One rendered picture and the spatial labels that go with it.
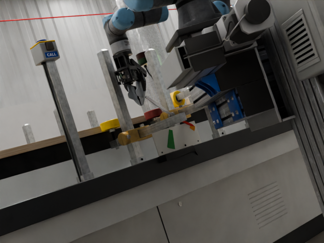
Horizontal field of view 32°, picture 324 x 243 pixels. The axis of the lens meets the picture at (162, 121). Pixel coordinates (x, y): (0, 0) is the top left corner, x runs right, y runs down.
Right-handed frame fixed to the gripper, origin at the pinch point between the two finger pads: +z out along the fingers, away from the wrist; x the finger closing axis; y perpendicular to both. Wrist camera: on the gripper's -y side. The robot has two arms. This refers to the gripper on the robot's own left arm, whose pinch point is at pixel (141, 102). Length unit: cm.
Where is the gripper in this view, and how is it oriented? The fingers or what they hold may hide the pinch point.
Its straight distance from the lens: 215.5
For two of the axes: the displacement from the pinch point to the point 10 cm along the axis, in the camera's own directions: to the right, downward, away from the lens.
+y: -4.4, 0.9, -9.0
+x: 8.4, -3.1, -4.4
